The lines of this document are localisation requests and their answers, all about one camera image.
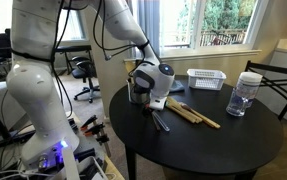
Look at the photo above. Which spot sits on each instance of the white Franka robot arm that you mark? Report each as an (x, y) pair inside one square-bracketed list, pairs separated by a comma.
[(36, 93)]

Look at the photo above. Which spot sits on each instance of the silver utensil holder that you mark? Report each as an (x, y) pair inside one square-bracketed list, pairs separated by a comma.
[(136, 95)]

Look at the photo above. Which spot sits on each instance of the flat wooden spatula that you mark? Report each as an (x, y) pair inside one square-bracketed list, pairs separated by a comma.
[(181, 109)]

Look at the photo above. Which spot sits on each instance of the blue cloth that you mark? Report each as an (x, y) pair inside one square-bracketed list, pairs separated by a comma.
[(178, 87)]

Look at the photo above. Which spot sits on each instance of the black office chair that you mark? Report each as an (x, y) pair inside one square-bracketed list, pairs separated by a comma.
[(84, 71)]

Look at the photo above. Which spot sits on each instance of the black clamp with orange tips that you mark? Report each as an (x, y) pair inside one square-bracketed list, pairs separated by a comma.
[(89, 122), (99, 135)]

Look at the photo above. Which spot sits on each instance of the white plastic basket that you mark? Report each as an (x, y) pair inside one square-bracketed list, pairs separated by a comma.
[(205, 79)]

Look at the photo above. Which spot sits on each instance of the long wooden spoon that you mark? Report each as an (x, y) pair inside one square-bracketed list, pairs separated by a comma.
[(201, 117)]

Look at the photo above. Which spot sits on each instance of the grey blue curtain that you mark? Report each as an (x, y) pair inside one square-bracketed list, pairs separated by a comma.
[(151, 20)]

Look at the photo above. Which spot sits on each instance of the black table leg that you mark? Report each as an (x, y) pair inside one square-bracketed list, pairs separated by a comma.
[(131, 163)]

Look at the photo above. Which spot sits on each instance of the black side desk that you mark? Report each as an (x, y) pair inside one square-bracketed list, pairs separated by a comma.
[(74, 48)]

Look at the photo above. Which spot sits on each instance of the wooden deck railing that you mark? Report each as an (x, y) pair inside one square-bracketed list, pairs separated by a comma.
[(221, 37)]

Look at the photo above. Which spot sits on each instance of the clear glass mug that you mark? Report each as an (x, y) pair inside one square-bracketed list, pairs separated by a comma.
[(238, 103)]

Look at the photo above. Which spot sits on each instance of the white plastic box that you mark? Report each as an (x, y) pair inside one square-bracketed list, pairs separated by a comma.
[(71, 165)]

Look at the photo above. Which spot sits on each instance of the white lidded canister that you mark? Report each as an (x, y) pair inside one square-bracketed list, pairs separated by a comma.
[(250, 84)]

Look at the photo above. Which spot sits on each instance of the dark wooden chair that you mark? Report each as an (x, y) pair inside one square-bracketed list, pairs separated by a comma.
[(276, 80)]

